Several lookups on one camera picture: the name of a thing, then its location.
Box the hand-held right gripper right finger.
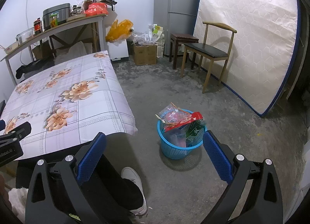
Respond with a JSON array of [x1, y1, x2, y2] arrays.
[[200, 130, 284, 224]]

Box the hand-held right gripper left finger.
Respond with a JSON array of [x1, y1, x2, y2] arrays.
[[25, 132, 114, 224]]

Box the green plastic bottle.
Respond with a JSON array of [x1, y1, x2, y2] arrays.
[[185, 121, 206, 147]]

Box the blue plastic basket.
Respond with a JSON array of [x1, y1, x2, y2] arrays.
[[157, 109, 206, 160]]

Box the red snack packet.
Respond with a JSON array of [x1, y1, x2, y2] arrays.
[[165, 112, 204, 132]]

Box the clear plastic wrapper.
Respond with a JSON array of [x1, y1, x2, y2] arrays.
[[155, 103, 193, 126]]

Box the floral tablecloth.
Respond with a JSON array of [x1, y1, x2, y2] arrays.
[[0, 51, 138, 160]]

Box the white shoe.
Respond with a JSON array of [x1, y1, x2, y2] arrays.
[[121, 166, 148, 216]]

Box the person's leg black trousers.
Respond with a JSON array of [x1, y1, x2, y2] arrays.
[[97, 154, 143, 224]]

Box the black cloth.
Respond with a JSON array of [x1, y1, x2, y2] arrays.
[[16, 59, 56, 79]]

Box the floral ceramic bowl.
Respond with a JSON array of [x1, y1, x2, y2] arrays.
[[2, 42, 20, 53]]

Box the small brown cardboard box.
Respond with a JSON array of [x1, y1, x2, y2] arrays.
[[32, 42, 52, 60]]

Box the clear glass bowl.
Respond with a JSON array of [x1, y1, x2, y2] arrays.
[[16, 27, 34, 44]]

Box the white sack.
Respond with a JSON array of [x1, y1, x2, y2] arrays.
[[54, 41, 88, 66]]

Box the red label sauce jar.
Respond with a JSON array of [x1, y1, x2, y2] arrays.
[[33, 19, 43, 36]]

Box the low white cabinet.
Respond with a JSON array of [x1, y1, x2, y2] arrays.
[[108, 37, 129, 61]]

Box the large cardboard box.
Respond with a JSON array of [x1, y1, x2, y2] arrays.
[[133, 43, 157, 66]]

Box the grey rice cooker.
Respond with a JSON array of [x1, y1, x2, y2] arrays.
[[42, 3, 71, 30]]

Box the dark wooden stool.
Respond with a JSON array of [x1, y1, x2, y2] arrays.
[[170, 32, 199, 70]]

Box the grey side table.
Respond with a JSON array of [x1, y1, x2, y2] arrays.
[[0, 13, 108, 86]]

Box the white quilted mattress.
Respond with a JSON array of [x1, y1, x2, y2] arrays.
[[192, 0, 302, 118]]

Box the crumpled clear plastic bags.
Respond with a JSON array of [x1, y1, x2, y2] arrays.
[[132, 31, 155, 45]]

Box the yellow plastic bag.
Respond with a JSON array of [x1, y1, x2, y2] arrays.
[[105, 19, 134, 42]]

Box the green white carton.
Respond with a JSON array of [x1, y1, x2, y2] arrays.
[[151, 25, 164, 43]]

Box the red plastic bag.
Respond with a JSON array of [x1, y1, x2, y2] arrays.
[[85, 2, 108, 17]]

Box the grey refrigerator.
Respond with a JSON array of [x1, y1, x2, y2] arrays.
[[154, 0, 202, 57]]

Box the wooden frame chair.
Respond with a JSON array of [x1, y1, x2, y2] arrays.
[[180, 21, 238, 94]]

